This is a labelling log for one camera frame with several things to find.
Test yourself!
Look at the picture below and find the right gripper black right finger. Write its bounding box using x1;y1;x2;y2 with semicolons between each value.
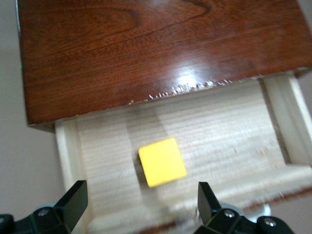
195;181;295;234

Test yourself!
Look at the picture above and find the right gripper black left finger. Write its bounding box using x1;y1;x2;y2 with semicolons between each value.
0;179;89;234

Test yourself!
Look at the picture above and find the white metal drawer handle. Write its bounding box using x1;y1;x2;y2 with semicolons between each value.
252;203;272;221

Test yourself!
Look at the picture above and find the yellow block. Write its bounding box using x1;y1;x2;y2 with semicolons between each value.
137;137;188;188

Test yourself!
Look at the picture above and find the light wood drawer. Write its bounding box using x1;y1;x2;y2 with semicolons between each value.
54;72;312;234

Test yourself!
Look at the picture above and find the dark brown wooden cabinet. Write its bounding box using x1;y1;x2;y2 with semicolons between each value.
14;0;312;134

